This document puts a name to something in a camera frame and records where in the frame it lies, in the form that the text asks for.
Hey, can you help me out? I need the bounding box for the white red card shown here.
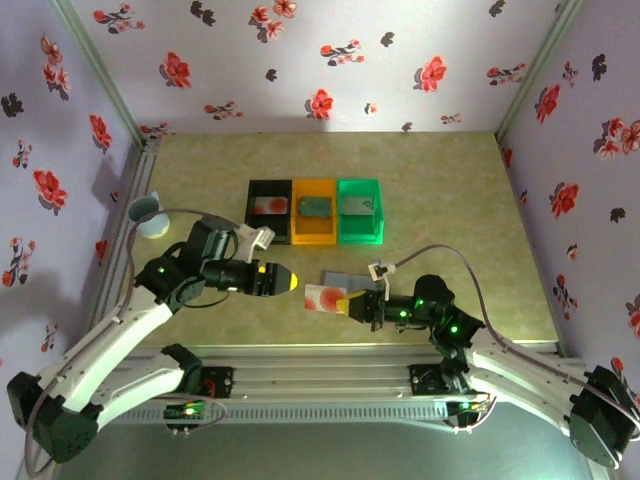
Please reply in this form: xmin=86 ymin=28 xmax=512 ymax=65
xmin=303 ymin=282 xmax=350 ymax=316
xmin=253 ymin=196 xmax=288 ymax=217
xmin=253 ymin=195 xmax=289 ymax=217

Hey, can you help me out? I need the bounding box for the teal card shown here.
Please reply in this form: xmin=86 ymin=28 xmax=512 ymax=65
xmin=297 ymin=197 xmax=333 ymax=219
xmin=298 ymin=195 xmax=334 ymax=220

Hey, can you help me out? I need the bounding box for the grey card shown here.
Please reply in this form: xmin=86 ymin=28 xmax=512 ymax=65
xmin=341 ymin=197 xmax=377 ymax=217

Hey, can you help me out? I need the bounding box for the black plastic bin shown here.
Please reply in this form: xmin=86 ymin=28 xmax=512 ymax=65
xmin=246 ymin=178 xmax=295 ymax=247

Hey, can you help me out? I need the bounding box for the orange plastic bin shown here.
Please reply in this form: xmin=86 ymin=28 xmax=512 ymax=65
xmin=291 ymin=178 xmax=339 ymax=247

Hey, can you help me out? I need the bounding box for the blue mug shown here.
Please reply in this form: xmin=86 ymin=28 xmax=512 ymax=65
xmin=128 ymin=192 xmax=171 ymax=241

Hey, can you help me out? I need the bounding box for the green plastic bin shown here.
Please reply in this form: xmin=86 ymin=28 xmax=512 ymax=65
xmin=336 ymin=177 xmax=387 ymax=248

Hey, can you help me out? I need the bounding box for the right controller board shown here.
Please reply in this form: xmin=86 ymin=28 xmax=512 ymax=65
xmin=446 ymin=398 xmax=490 ymax=435

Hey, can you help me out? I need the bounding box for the controller board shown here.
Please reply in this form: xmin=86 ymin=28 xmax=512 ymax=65
xmin=446 ymin=398 xmax=490 ymax=435
xmin=163 ymin=403 xmax=212 ymax=436

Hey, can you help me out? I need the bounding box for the left controller board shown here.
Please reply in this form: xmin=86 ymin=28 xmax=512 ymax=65
xmin=163 ymin=403 xmax=212 ymax=436

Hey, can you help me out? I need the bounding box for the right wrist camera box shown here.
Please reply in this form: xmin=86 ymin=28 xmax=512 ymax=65
xmin=367 ymin=258 xmax=397 ymax=281

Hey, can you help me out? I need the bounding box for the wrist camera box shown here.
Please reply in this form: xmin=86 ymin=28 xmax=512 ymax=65
xmin=367 ymin=258 xmax=397 ymax=281
xmin=237 ymin=223 xmax=277 ymax=264

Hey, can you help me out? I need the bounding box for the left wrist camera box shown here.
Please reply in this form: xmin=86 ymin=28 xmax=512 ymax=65
xmin=237 ymin=223 xmax=277 ymax=264

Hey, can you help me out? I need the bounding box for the left arm grey cable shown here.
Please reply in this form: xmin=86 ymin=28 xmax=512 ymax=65
xmin=22 ymin=208 xmax=244 ymax=476

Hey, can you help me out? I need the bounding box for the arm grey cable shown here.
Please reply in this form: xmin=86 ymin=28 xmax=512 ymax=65
xmin=391 ymin=244 xmax=640 ymax=435
xmin=22 ymin=208 xmax=244 ymax=476

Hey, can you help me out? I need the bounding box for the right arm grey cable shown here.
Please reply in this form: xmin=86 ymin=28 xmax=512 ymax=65
xmin=391 ymin=244 xmax=640 ymax=435

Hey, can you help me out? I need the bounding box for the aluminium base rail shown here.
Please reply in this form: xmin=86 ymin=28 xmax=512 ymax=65
xmin=47 ymin=343 xmax=592 ymax=405

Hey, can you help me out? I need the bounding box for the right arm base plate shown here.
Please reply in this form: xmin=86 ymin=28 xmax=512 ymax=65
xmin=408 ymin=363 xmax=501 ymax=399

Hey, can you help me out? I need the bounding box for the aluminium side rail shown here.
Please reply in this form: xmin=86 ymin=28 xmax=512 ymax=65
xmin=79 ymin=135 xmax=162 ymax=362

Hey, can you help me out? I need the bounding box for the slotted cable duct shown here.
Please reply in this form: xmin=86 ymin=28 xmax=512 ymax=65
xmin=64 ymin=402 xmax=587 ymax=427

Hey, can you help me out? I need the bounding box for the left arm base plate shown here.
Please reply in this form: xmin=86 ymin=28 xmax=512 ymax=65
xmin=143 ymin=366 xmax=236 ymax=401

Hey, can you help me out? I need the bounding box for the aluminium corner post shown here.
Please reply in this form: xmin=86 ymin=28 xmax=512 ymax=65
xmin=49 ymin=0 xmax=149 ymax=147
xmin=493 ymin=0 xmax=585 ymax=144

